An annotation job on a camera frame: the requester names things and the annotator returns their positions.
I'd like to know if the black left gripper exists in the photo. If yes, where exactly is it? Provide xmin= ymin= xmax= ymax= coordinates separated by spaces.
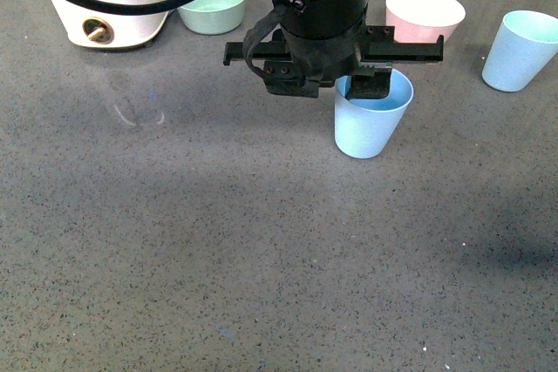
xmin=223 ymin=0 xmax=444 ymax=100

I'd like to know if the blue cup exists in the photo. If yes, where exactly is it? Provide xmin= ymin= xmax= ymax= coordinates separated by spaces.
xmin=334 ymin=70 xmax=414 ymax=159
xmin=481 ymin=10 xmax=557 ymax=92

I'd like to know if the pink bowl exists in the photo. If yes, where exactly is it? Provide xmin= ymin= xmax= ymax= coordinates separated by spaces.
xmin=385 ymin=0 xmax=466 ymax=44

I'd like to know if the green bowl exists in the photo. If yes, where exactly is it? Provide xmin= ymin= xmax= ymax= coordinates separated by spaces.
xmin=177 ymin=0 xmax=247 ymax=35

